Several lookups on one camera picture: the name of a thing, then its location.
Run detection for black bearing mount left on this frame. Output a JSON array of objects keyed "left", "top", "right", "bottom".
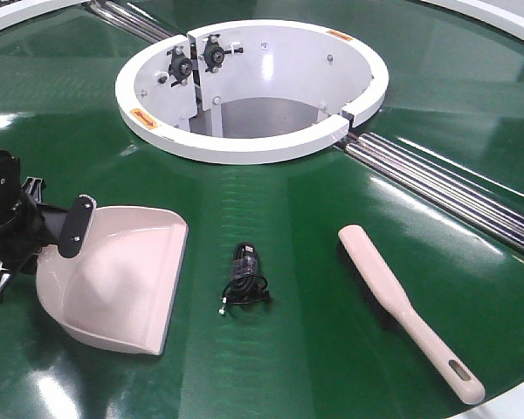
[{"left": 167, "top": 46, "right": 193, "bottom": 87}]

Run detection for pink plastic dustpan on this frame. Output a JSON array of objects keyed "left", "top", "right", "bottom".
[{"left": 36, "top": 206, "right": 188, "bottom": 355}]

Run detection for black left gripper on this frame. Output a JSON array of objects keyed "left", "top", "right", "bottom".
[{"left": 0, "top": 176, "right": 67, "bottom": 303}]

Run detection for orange warning sticker back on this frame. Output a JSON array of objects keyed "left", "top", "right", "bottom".
[{"left": 326, "top": 29, "right": 354, "bottom": 42}]

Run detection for white outer rim right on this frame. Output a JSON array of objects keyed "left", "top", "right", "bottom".
[{"left": 426, "top": 0, "right": 524, "bottom": 42}]

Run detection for steel rollers right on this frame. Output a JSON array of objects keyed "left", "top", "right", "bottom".
[{"left": 336, "top": 132, "right": 524, "bottom": 254}]

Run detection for black left wrist camera plate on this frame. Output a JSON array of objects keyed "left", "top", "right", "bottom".
[{"left": 57, "top": 195, "right": 96, "bottom": 258}]

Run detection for white outer rim left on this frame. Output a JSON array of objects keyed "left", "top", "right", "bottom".
[{"left": 0, "top": 0, "right": 84, "bottom": 31}]

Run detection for white rim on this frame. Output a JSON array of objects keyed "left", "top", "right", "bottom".
[
  {"left": 426, "top": 0, "right": 524, "bottom": 42},
  {"left": 0, "top": 0, "right": 84, "bottom": 31}
]

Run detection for pink hand brush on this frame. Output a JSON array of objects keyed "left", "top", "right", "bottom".
[{"left": 338, "top": 224, "right": 486, "bottom": 405}]

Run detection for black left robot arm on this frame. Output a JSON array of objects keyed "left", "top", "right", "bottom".
[{"left": 0, "top": 149, "right": 67, "bottom": 302}]

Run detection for orange warning sticker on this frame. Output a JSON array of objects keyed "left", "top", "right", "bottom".
[
  {"left": 326, "top": 29, "right": 354, "bottom": 42},
  {"left": 130, "top": 107, "right": 159, "bottom": 130}
]

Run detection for steel rollers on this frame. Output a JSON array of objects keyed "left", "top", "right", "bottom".
[
  {"left": 336, "top": 132, "right": 524, "bottom": 254},
  {"left": 86, "top": 1, "right": 174, "bottom": 44}
]

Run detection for white central ring housing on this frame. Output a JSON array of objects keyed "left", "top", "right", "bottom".
[{"left": 114, "top": 19, "right": 390, "bottom": 165}]

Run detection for black bearing mount right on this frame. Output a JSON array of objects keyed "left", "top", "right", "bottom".
[{"left": 200, "top": 34, "right": 245, "bottom": 73}]

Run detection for orange warning sticker front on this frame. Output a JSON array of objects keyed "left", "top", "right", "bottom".
[{"left": 130, "top": 107, "right": 159, "bottom": 130}]

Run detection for steel rollers top left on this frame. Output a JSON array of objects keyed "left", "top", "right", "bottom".
[{"left": 86, "top": 1, "right": 174, "bottom": 44}]

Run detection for black bearing mount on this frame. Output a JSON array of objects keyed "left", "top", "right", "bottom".
[
  {"left": 167, "top": 46, "right": 193, "bottom": 87},
  {"left": 200, "top": 34, "right": 245, "bottom": 73}
]

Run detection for black cable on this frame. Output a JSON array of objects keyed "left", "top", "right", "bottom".
[{"left": 218, "top": 242, "right": 273, "bottom": 316}]

